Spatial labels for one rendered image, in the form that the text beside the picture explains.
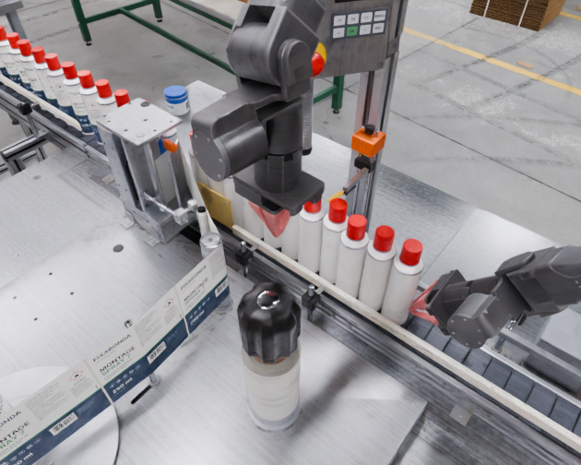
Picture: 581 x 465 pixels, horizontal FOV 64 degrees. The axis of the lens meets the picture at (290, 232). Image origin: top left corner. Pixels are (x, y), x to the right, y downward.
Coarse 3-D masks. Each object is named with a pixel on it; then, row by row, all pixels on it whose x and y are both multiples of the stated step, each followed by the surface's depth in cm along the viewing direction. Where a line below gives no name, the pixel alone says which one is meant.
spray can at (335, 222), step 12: (336, 204) 83; (336, 216) 84; (324, 228) 87; (336, 228) 85; (324, 240) 89; (336, 240) 87; (324, 252) 91; (336, 252) 89; (324, 264) 93; (336, 264) 92; (324, 276) 95; (336, 276) 94
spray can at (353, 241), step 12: (360, 216) 81; (348, 228) 81; (360, 228) 80; (348, 240) 82; (360, 240) 82; (348, 252) 83; (360, 252) 83; (348, 264) 85; (360, 264) 85; (348, 276) 88; (360, 276) 88; (348, 288) 90
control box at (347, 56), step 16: (368, 0) 67; (384, 0) 67; (320, 32) 68; (320, 48) 70; (336, 48) 70; (352, 48) 71; (368, 48) 72; (384, 48) 73; (336, 64) 72; (352, 64) 73; (368, 64) 74
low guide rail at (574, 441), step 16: (256, 240) 100; (272, 256) 99; (288, 256) 97; (304, 272) 94; (336, 288) 91; (352, 304) 90; (384, 320) 86; (400, 336) 85; (432, 352) 82; (448, 368) 81; (464, 368) 80; (480, 384) 78; (512, 400) 76; (528, 416) 75; (544, 416) 74; (560, 432) 72; (576, 448) 72
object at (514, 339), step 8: (424, 288) 86; (504, 328) 80; (504, 336) 79; (512, 336) 79; (520, 344) 78; (528, 344) 77; (528, 352) 78; (536, 352) 77; (544, 352) 76; (544, 360) 76; (552, 360) 75; (560, 360) 75; (560, 368) 75; (568, 368) 74; (576, 368) 74; (576, 376) 74
